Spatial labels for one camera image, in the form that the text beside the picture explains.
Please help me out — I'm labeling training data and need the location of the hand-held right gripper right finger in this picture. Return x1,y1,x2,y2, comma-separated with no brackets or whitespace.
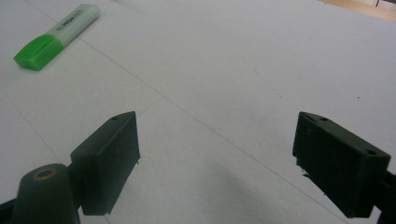
291,111,391,219

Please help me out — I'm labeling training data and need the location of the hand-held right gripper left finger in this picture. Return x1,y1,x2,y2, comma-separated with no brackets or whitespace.
70,110,141,217

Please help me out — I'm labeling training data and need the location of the green highlighter pen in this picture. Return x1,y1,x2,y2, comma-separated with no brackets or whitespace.
13,3,101,72

